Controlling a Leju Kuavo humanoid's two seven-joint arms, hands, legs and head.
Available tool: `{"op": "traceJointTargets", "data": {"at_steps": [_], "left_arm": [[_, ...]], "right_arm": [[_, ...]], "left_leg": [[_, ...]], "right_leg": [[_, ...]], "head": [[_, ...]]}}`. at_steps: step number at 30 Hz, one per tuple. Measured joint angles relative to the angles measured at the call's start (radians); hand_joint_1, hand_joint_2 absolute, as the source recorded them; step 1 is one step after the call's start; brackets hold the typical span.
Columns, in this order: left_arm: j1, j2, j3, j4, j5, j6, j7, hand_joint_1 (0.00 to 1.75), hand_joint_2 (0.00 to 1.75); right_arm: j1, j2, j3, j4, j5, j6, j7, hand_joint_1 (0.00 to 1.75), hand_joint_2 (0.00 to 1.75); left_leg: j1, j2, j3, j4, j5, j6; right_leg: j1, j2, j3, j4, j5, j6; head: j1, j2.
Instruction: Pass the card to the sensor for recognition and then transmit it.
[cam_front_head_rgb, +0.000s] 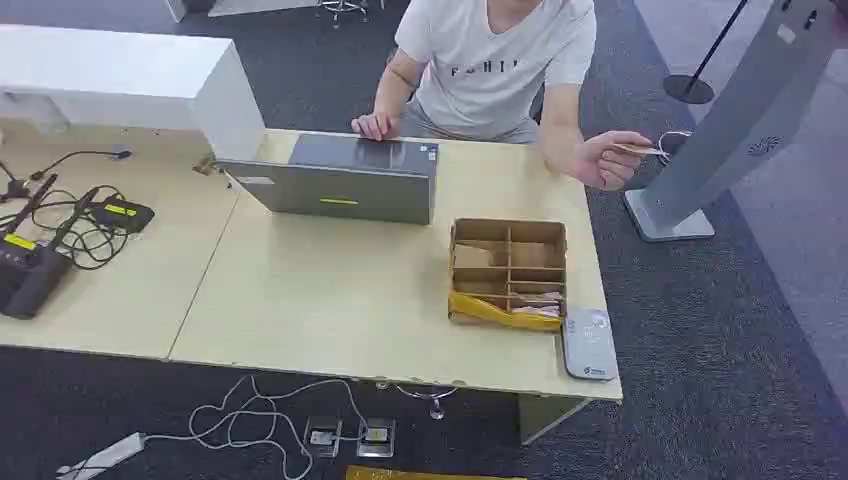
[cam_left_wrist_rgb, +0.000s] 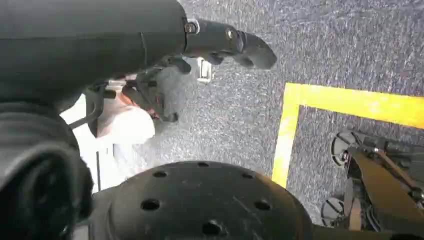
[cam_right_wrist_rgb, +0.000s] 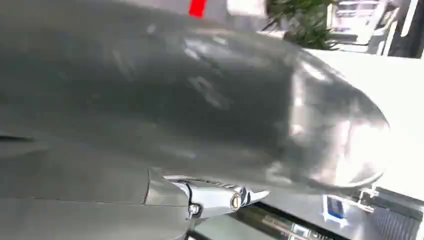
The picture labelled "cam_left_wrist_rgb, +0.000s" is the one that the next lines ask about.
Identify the black robot leg and foot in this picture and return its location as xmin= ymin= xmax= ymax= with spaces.
xmin=320 ymin=130 xmax=424 ymax=240

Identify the black round plate with holes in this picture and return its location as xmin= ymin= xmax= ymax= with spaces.
xmin=86 ymin=160 xmax=315 ymax=240

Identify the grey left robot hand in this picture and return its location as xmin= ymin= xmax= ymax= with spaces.
xmin=0 ymin=0 xmax=278 ymax=131

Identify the ribbed grey left arm sleeve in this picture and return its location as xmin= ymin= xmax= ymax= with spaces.
xmin=0 ymin=100 xmax=96 ymax=240

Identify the yellow tape line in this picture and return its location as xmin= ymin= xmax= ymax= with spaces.
xmin=271 ymin=82 xmax=424 ymax=190

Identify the white pale object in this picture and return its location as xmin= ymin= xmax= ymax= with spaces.
xmin=60 ymin=79 xmax=157 ymax=194

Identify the small white metal bracket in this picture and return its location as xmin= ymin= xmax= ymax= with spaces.
xmin=196 ymin=57 xmax=215 ymax=84

